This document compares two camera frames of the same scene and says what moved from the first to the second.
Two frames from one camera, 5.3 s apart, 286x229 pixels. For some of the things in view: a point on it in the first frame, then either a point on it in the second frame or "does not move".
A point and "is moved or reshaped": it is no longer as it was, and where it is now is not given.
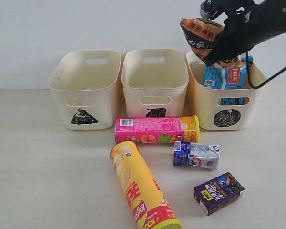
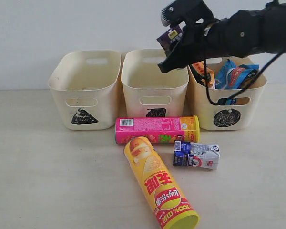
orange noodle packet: [200, 36] is moved or reshaped
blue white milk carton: [198, 154] does not move
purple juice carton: [218, 192] to [168, 40]
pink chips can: [158, 130] does not move
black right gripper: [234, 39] to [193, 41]
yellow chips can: [140, 188] to [169, 208]
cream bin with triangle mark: [85, 85] does not move
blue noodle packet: [216, 76] is moved or reshaped
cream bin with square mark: [155, 82] does not move
